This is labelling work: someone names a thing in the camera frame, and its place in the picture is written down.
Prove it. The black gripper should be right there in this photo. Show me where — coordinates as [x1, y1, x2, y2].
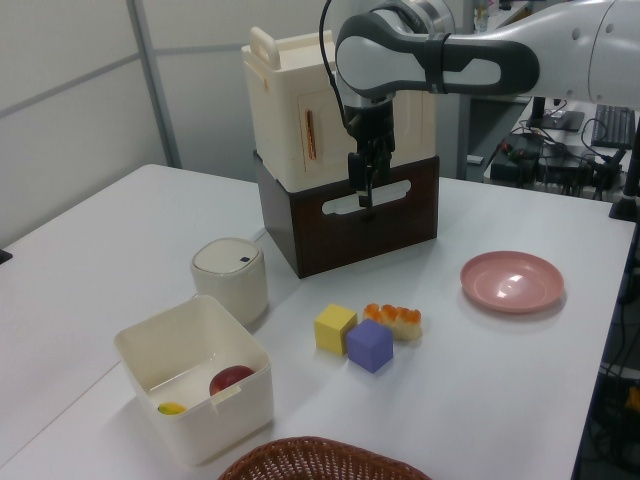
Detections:
[343, 96, 398, 209]

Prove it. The bread with orange topping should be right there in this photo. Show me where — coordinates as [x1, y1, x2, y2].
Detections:
[362, 302, 424, 343]

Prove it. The brown wicker basket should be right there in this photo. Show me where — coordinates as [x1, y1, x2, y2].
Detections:
[216, 436, 432, 480]

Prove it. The dark brown wooden box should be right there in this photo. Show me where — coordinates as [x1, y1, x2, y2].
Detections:
[253, 149, 442, 280]

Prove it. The cream plastic cabinet box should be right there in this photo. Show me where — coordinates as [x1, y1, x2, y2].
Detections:
[240, 26, 440, 192]

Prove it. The yellow cube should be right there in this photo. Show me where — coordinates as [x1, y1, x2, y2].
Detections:
[313, 302, 359, 357]

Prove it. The purple cube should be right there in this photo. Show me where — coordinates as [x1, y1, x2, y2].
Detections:
[346, 318, 395, 375]

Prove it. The white lidded canister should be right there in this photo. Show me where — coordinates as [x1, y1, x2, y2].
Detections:
[189, 237, 271, 324]

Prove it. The pink plate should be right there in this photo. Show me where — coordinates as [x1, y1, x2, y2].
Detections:
[459, 250, 566, 315]

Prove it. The black monitor stand base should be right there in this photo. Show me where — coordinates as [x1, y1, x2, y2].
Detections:
[523, 97, 586, 133]

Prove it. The black keyboard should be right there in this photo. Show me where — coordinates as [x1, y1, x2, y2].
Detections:
[590, 104, 637, 150]

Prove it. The red apple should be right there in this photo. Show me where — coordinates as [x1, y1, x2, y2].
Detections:
[208, 365, 256, 397]

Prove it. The black clamp pole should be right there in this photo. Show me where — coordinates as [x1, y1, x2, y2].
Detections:
[607, 143, 640, 222]

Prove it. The white plastic bin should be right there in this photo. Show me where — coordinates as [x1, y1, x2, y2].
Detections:
[113, 294, 275, 468]

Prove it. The copper cabinet handle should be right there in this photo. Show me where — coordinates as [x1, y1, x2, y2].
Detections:
[302, 108, 318, 161]

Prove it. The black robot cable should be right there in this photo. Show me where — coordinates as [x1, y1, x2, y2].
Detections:
[320, 0, 357, 142]

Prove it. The black electronics with cables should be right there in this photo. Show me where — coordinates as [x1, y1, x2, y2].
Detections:
[488, 133, 627, 200]

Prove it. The grey partition post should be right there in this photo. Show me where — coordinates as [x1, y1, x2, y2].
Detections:
[131, 0, 182, 169]

